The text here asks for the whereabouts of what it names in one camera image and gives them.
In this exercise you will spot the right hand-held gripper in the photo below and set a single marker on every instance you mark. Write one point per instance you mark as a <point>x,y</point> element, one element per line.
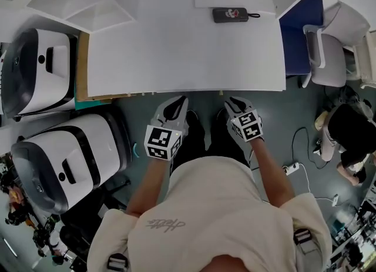
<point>248,127</point>

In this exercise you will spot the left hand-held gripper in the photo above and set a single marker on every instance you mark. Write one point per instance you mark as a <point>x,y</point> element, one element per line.
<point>161,141</point>

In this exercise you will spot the person's left forearm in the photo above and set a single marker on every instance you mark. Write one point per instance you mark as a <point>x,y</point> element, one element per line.
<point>149,182</point>

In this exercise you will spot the white desk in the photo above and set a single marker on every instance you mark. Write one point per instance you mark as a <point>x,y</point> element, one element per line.
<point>182,59</point>

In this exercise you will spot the person's black right shoe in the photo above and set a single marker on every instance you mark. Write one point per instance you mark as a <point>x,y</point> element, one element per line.
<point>222,115</point>

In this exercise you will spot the person's black shoe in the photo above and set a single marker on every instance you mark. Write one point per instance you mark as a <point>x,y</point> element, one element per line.
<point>192,116</point>
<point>222,115</point>

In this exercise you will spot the person's black left shoe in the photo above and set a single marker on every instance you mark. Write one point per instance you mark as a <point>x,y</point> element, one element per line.
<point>192,116</point>

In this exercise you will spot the person's black trousers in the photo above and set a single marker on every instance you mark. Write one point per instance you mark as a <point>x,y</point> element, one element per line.
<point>217,144</point>

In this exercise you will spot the teal curved hook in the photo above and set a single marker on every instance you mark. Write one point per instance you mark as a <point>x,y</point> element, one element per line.
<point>135,151</point>

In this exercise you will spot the white power strip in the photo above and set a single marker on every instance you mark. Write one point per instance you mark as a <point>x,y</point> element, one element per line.
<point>290,168</point>

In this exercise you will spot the teal mat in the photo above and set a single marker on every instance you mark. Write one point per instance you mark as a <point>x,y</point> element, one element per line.
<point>91,104</point>

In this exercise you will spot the black power bank with sticker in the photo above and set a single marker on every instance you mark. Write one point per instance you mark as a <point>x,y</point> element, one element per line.
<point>230,15</point>

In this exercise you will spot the blue partition panel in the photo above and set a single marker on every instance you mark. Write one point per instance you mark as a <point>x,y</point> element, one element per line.
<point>296,36</point>

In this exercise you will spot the brown cardboard sheet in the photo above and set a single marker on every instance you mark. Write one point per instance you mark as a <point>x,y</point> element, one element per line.
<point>82,68</point>

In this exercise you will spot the grey and white office chair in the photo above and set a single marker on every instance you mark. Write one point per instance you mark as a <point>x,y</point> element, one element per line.
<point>330,50</point>

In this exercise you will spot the person's cream shirt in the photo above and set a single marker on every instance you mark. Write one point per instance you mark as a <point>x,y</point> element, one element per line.
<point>211,215</point>

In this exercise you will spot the black bag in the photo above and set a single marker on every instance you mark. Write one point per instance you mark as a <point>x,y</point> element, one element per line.
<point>351,97</point>

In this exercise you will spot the white and black machine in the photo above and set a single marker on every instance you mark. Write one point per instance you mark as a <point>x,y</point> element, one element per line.
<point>64,162</point>
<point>35,71</point>

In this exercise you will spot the white charger plug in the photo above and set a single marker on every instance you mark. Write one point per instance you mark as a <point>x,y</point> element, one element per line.
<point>335,200</point>

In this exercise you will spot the white shelf unit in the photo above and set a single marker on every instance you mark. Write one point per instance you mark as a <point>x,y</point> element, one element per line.
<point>79,3</point>

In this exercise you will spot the black harness buckle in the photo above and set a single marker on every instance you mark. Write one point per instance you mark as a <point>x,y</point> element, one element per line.
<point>117,262</point>
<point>302,236</point>

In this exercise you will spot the pile of tools and parts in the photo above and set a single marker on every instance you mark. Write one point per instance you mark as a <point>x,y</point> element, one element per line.
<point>26,221</point>

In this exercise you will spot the white chair frame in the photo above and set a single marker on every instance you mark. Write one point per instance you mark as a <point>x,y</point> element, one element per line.
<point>365,59</point>

